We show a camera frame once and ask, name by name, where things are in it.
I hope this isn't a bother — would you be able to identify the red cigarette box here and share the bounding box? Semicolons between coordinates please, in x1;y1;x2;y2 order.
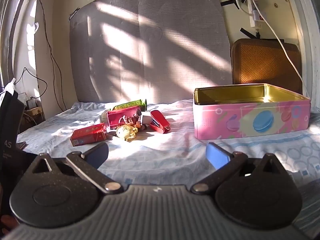
70;123;106;147

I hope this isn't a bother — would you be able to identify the yellow cartoon figurine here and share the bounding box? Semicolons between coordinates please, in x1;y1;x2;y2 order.
116;125;138;141

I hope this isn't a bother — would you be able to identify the magenta leather pouch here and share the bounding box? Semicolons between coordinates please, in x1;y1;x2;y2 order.
106;106;140;129

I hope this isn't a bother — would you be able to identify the brown toy figure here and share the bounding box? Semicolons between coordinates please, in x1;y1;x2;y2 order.
118;114;146;131

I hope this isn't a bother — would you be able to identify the white charger cube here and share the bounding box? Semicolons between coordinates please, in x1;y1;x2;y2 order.
140;115;152;125

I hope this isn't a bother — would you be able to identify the red stapler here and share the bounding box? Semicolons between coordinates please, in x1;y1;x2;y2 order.
149;110;170;134

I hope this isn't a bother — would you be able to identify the green snack packet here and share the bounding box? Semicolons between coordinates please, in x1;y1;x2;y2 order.
112;99;148;111

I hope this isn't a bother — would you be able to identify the pink macaron tin box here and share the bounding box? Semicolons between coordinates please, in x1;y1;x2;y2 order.
193;83;311;140

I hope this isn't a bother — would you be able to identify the brown woven cushion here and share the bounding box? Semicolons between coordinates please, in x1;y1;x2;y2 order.
231;38;303;94

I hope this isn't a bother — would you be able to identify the white power strip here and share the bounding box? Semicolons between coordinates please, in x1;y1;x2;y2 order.
247;0;264;30

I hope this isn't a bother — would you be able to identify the thin black wire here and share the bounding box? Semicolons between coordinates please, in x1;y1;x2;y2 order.
37;0;68;112

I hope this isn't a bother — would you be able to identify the white power cable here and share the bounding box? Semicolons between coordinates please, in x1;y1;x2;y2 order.
250;0;311;98

